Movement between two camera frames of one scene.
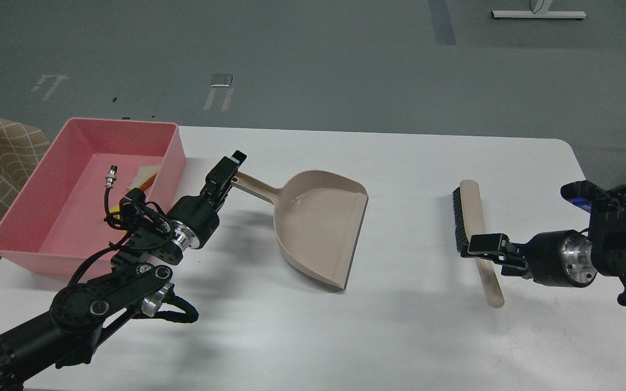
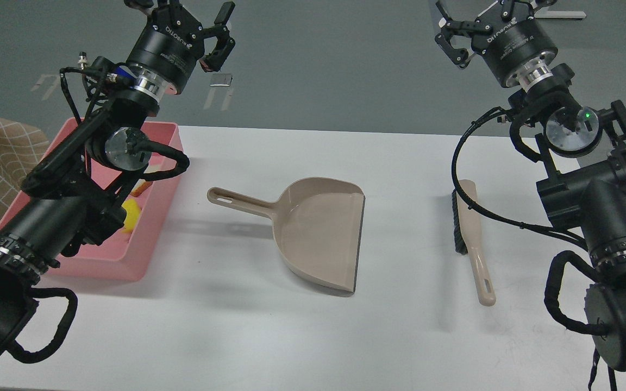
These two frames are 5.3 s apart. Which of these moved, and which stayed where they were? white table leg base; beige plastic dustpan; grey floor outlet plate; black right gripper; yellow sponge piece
Moved: black right gripper; beige plastic dustpan; yellow sponge piece
Stayed: grey floor outlet plate; white table leg base
